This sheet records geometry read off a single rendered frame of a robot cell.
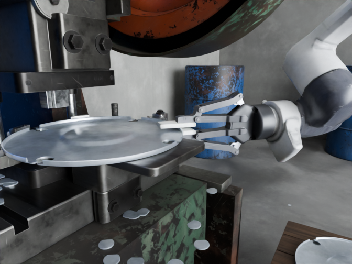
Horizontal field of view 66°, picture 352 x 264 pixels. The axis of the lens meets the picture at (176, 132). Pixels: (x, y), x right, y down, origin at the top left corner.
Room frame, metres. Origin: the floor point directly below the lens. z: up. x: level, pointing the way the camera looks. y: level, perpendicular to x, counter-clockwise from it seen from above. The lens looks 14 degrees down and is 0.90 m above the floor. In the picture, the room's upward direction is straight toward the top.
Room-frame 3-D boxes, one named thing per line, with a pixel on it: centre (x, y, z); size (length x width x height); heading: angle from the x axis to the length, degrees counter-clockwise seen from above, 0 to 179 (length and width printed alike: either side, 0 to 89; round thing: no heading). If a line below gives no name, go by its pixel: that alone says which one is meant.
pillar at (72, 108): (0.63, 0.25, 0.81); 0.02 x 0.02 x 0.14
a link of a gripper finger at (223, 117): (0.53, -0.08, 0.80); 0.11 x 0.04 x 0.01; 109
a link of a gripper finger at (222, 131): (0.53, -0.08, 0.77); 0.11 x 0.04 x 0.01; 109
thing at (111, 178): (0.43, 0.09, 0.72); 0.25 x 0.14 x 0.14; 57
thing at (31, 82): (0.53, 0.24, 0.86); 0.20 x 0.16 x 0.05; 147
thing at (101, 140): (0.45, 0.13, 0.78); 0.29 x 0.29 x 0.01
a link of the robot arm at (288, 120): (0.56, -0.22, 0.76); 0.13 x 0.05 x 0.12; 19
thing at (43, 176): (0.53, 0.24, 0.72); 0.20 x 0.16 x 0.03; 147
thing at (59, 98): (0.52, 0.23, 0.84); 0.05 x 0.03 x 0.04; 147
